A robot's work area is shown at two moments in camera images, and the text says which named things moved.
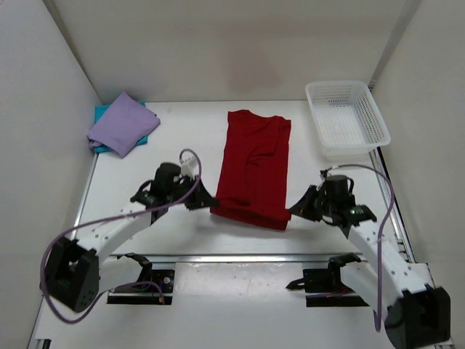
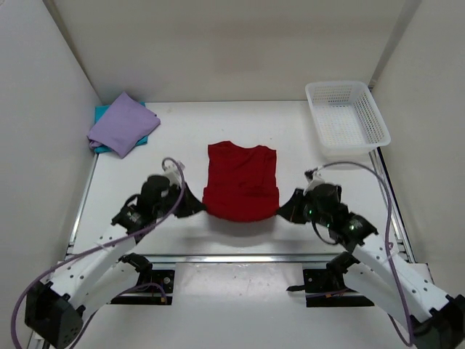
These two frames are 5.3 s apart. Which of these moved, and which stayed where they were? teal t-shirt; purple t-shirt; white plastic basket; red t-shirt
Moved: red t-shirt
Stayed: white plastic basket; purple t-shirt; teal t-shirt
